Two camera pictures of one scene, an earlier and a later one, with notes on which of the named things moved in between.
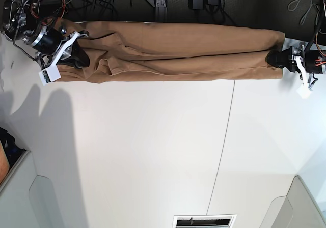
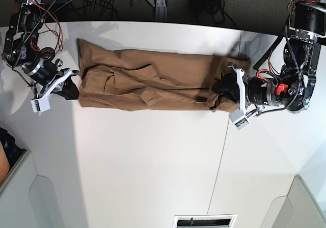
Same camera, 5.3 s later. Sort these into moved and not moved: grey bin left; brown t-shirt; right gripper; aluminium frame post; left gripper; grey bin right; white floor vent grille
Moved: left gripper; brown t-shirt; right gripper
Not moved: grey bin right; aluminium frame post; white floor vent grille; grey bin left
